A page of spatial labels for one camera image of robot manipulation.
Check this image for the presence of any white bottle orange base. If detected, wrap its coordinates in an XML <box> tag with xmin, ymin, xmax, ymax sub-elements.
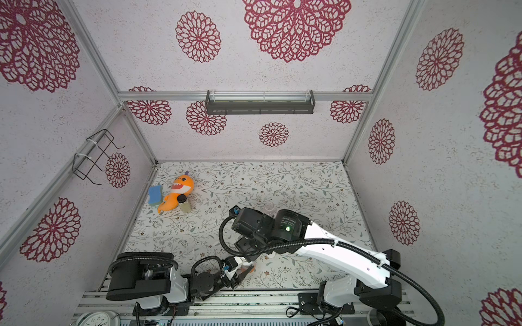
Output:
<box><xmin>238</xmin><ymin>262</ymin><xmax>255</xmax><ymax>281</ymax></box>

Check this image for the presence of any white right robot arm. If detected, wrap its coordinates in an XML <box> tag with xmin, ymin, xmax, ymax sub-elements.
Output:
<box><xmin>229</xmin><ymin>206</ymin><xmax>402</xmax><ymax>311</ymax></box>

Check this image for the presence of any black capped square bottle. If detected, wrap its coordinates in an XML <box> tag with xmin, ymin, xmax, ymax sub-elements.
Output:
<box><xmin>177</xmin><ymin>194</ymin><xmax>192</xmax><ymax>213</ymax></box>

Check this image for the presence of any orange shark plush toy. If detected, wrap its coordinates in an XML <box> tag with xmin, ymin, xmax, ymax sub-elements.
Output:
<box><xmin>158</xmin><ymin>171</ymin><xmax>194</xmax><ymax>215</ymax></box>

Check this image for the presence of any blue green sponge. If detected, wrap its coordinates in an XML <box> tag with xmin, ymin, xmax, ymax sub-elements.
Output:
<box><xmin>148</xmin><ymin>185</ymin><xmax>163</xmax><ymax>206</ymax></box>

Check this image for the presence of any white dial gauge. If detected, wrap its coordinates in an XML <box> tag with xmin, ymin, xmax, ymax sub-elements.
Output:
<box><xmin>74</xmin><ymin>311</ymin><xmax>120</xmax><ymax>326</ymax></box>

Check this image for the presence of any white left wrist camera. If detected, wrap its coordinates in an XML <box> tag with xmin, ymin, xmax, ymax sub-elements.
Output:
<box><xmin>223</xmin><ymin>256</ymin><xmax>243</xmax><ymax>280</ymax></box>

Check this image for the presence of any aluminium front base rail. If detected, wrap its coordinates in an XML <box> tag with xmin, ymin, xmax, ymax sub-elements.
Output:
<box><xmin>73</xmin><ymin>280</ymin><xmax>417</xmax><ymax>326</ymax></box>

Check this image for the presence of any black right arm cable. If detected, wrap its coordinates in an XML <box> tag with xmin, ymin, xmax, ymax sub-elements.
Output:
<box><xmin>218</xmin><ymin>215</ymin><xmax>445</xmax><ymax>326</ymax></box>

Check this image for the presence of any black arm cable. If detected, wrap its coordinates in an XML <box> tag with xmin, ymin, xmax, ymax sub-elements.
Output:
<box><xmin>218</xmin><ymin>215</ymin><xmax>445</xmax><ymax>326</ymax></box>
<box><xmin>107</xmin><ymin>254</ymin><xmax>225</xmax><ymax>294</ymax></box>

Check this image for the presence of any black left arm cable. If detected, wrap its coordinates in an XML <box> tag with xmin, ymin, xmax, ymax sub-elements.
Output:
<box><xmin>107</xmin><ymin>254</ymin><xmax>225</xmax><ymax>294</ymax></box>

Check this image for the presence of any grey wall shelf rail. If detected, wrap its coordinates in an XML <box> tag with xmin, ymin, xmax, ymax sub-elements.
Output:
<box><xmin>204</xmin><ymin>90</ymin><xmax>316</xmax><ymax>115</ymax></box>

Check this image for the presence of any black wire wall rack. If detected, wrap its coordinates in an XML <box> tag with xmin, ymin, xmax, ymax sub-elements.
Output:
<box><xmin>72</xmin><ymin>128</ymin><xmax>124</xmax><ymax>186</ymax></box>

